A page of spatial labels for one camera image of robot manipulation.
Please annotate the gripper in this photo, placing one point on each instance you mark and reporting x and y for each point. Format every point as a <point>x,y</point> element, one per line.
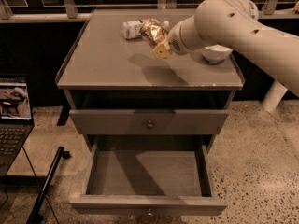
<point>175,40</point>

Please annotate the crushed orange soda can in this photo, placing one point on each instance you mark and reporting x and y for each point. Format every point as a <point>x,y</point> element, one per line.
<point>153,32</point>

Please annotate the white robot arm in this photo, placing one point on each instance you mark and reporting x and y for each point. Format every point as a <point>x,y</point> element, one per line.
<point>231,23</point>

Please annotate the grey drawer cabinet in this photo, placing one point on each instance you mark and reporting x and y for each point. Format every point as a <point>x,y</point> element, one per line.
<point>106,71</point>

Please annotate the closed grey top drawer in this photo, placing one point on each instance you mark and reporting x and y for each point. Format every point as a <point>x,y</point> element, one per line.
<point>148,122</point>

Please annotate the open grey middle drawer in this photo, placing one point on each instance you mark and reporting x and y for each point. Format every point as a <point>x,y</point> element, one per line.
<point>149,175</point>

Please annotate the white plastic bottle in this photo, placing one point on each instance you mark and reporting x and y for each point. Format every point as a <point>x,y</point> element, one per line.
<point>131,29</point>

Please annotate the white ceramic bowl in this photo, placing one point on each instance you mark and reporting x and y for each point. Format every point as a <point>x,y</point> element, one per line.
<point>216,53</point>

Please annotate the white diagonal pole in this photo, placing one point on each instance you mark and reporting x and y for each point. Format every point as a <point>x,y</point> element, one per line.
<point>273,96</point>

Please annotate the black laptop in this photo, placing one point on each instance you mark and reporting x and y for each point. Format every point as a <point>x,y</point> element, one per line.
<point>16,119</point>

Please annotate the black stand leg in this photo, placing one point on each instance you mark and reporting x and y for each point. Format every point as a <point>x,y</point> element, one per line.
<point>35,217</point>

